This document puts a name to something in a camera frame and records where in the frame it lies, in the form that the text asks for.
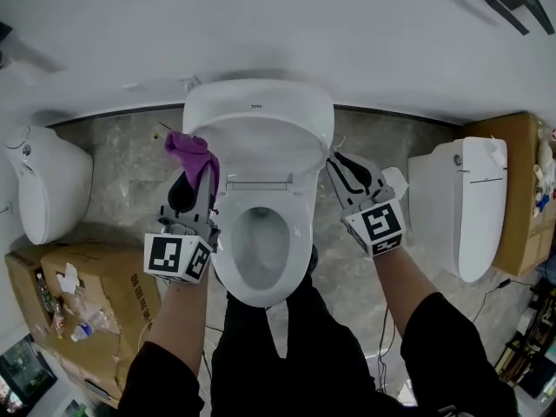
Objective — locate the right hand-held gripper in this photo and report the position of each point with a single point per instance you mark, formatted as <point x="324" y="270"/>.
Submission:
<point x="382" y="224"/>

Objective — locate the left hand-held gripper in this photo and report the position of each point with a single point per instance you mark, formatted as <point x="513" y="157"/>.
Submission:
<point x="165" y="254"/>

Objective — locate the purple cloth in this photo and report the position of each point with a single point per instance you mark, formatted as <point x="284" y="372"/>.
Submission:
<point x="191" y="152"/>

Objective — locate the white toilet lid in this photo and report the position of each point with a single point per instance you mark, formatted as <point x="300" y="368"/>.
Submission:
<point x="260" y="154"/>

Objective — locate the person's right forearm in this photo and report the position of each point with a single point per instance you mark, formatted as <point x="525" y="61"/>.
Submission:
<point x="404" y="285"/>

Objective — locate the person's left forearm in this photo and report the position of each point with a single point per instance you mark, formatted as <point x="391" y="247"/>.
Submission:
<point x="182" y="319"/>

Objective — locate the white toilet with curved tank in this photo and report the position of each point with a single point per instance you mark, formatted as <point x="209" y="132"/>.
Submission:
<point x="260" y="96"/>

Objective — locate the boxy white toilet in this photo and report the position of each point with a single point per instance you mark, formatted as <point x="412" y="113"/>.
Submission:
<point x="473" y="215"/>

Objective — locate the rounded white toilet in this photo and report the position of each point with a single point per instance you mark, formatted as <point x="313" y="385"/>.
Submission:
<point x="52" y="180"/>

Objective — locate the white paper strip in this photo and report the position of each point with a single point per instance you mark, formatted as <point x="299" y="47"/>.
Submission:
<point x="397" y="180"/>

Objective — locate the thin black stick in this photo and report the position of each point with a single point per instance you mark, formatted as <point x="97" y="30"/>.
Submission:
<point x="165" y="126"/>

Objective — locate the person's black shoe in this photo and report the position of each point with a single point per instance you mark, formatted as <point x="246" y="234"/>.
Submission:
<point x="314" y="259"/>

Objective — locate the large printed cardboard box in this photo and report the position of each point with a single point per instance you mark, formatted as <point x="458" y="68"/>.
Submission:
<point x="121" y="272"/>

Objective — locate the crumpled white tissue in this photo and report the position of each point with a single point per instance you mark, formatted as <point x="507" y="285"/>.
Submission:
<point x="68" y="278"/>

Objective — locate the clear plastic wrap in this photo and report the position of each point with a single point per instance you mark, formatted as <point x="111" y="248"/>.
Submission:
<point x="93" y="309"/>

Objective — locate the blue label plastic bottle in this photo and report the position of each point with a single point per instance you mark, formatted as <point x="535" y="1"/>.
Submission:
<point x="82" y="330"/>

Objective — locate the green label plastic bottle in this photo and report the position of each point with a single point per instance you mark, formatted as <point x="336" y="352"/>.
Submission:
<point x="42" y="291"/>

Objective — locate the wide brown cardboard box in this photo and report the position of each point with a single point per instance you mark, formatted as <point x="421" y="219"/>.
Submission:
<point x="521" y="233"/>

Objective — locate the red label plastic bottle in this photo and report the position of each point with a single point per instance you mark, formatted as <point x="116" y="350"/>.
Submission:
<point x="57" y="317"/>

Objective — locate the person's black trousers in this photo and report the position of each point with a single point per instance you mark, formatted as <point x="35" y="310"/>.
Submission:
<point x="295" y="354"/>

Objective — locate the plain cardboard box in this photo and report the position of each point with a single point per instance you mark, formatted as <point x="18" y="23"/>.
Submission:
<point x="21" y="285"/>

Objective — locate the assorted small bottles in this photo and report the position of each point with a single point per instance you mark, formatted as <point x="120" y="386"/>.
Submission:
<point x="545" y="159"/>

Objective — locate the person's black top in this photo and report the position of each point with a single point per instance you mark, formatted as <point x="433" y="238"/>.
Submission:
<point x="456" y="363"/>

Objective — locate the window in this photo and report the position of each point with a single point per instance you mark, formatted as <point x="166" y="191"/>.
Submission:
<point x="26" y="372"/>

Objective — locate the white wall socket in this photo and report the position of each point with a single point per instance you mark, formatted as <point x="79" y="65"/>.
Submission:
<point x="191" y="83"/>

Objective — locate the white wall plate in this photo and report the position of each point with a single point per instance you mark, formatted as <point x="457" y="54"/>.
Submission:
<point x="135" y="87"/>

